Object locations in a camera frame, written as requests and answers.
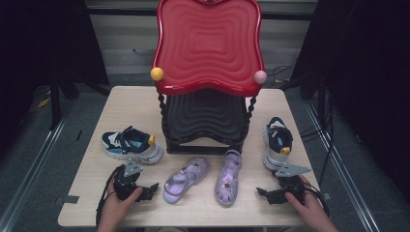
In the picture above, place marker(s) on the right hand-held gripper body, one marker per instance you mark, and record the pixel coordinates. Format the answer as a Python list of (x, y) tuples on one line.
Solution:
[(291, 185)]

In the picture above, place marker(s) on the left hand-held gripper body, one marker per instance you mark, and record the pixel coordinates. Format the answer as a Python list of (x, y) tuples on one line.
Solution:
[(125, 180)]

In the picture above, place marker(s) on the navy and white sneaker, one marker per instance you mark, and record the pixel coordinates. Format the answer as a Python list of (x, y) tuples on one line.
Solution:
[(135, 141), (278, 137)]

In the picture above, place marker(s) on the purple jelly sandal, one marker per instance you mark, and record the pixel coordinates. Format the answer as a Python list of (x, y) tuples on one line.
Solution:
[(227, 180), (190, 170)]

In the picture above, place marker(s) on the red and black shoe rack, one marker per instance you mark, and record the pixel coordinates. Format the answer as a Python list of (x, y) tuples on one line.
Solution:
[(209, 48)]

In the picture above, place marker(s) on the person's left hand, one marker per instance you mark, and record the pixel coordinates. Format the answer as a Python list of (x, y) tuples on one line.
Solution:
[(116, 208)]

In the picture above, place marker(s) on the person's right hand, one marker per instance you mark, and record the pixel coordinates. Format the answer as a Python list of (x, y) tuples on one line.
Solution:
[(311, 208)]

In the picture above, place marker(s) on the grey tape strip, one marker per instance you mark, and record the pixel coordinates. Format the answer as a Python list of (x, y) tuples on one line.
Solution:
[(67, 199), (327, 196)]

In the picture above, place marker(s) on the small black floor marker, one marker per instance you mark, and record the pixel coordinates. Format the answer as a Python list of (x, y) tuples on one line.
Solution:
[(79, 135)]

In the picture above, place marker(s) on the black metal stand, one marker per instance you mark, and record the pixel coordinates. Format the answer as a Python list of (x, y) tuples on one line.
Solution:
[(55, 103)]

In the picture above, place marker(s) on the yellow tape piece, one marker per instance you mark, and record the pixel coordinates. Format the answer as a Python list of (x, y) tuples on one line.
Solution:
[(43, 102)]

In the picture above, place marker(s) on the black curtain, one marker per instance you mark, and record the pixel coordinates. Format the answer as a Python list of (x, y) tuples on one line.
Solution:
[(38, 42), (370, 64)]

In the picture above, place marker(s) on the metal floor rail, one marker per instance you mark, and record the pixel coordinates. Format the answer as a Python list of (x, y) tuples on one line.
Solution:
[(341, 174), (35, 164)]

